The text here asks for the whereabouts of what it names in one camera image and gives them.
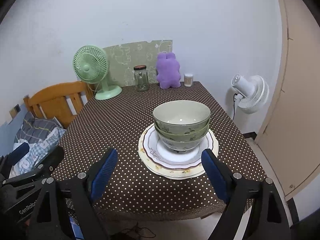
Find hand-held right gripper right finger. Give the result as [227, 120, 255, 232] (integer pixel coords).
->
[201, 149, 293, 240]

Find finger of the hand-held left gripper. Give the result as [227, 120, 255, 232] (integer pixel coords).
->
[31, 145, 65, 179]
[2, 142, 30, 170]

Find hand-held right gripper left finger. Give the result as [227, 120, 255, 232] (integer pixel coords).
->
[27, 147, 118, 240]

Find scalloped yellow floral plate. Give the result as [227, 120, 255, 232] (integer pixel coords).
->
[140, 126, 218, 175]

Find large round yellow floral plate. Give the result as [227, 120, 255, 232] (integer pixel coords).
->
[138, 124, 219, 180]

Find white plate with purple flower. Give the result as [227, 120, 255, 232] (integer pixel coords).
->
[144, 124, 216, 171]

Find grey-green ceramic bowl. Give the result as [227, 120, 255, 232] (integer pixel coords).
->
[157, 131, 207, 153]
[153, 100, 210, 135]
[154, 124, 210, 142]

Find blue checked blanket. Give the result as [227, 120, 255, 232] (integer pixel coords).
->
[11, 127, 66, 178]

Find grey plaid quilt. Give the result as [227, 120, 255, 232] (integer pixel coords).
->
[20, 112, 66, 143]

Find brown polka dot tablecloth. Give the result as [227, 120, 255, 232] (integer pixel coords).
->
[51, 81, 268, 222]

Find white fan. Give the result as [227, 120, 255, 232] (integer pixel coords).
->
[231, 74, 270, 114]

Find green desk fan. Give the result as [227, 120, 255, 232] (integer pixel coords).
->
[73, 45, 123, 101]

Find glass jar with dark lid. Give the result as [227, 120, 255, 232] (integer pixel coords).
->
[133, 65, 150, 92]

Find beige door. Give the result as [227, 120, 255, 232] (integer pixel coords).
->
[254, 0, 320, 200]

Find purple plush toy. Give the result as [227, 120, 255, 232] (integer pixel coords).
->
[156, 52, 181, 90]

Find green printed board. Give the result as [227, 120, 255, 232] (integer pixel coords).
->
[102, 39, 173, 87]

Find black cable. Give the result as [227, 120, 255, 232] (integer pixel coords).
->
[117, 221, 157, 239]

